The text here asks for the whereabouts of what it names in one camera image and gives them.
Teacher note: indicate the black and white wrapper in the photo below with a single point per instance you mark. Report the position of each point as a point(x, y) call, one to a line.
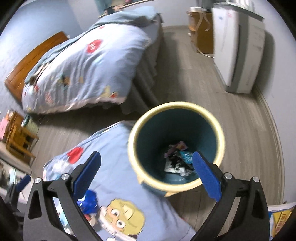
point(174, 165)

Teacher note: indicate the blue and clear trash bags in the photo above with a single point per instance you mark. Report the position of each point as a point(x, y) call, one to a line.
point(90, 201)

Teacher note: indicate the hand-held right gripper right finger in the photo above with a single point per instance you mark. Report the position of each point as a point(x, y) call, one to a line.
point(207, 177)

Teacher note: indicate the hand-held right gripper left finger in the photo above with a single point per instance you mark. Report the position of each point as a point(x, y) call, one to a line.
point(86, 172)

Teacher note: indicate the pink box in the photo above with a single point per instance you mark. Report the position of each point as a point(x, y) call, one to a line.
point(3, 128)

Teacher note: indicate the light blue wrapper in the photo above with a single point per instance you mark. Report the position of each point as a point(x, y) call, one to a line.
point(186, 157)

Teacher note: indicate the wooden nightstand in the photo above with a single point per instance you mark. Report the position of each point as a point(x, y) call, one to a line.
point(204, 39)

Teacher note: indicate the blue cartoon printed pillow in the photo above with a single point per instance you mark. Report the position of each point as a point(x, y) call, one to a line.
point(120, 162)

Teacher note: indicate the blue cartoon printed quilt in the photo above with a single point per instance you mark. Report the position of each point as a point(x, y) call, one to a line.
point(92, 64)

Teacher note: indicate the wooden headboard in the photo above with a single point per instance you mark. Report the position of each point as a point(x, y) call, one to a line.
point(25, 69)

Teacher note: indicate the printed cardboard box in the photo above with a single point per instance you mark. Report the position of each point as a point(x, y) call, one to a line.
point(283, 219)

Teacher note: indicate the bed with grey skirt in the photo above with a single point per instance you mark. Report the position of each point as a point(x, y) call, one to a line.
point(148, 76)

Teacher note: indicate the purple snack wrapper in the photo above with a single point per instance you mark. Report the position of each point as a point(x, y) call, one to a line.
point(178, 147)

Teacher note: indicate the wooden stool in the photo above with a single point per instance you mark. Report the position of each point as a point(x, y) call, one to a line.
point(19, 141)

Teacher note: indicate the white air purifier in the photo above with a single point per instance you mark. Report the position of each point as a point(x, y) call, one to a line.
point(233, 51)

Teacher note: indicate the teal curtain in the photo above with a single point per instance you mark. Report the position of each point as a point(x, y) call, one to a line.
point(104, 4)

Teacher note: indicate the yellow rimmed teal trash bin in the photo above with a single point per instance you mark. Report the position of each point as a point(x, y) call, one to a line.
point(175, 125)

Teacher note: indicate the green and white jar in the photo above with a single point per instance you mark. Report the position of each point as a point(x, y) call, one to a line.
point(30, 125)

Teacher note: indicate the white power strip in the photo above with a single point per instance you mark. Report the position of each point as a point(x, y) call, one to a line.
point(198, 9)

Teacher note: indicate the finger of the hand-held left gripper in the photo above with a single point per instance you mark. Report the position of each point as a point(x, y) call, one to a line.
point(22, 183)

